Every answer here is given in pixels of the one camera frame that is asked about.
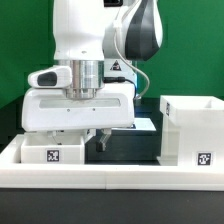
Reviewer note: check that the white drawer cabinet frame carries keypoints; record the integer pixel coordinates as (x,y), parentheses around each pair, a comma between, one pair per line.
(192,131)

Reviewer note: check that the white drawer box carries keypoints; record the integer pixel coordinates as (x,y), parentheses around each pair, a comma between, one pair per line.
(88,134)
(53,150)

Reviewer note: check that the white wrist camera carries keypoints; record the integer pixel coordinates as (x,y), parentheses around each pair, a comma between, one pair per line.
(53,77)

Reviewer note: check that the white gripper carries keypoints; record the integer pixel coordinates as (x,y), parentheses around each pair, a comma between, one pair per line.
(50,110)

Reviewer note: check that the paper sheet with markers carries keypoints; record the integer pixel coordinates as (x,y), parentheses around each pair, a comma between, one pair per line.
(139,124)

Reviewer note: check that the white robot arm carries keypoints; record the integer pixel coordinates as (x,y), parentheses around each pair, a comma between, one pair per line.
(88,32)

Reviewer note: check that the white workspace border frame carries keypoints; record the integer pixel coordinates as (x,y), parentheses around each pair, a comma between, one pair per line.
(14,174)

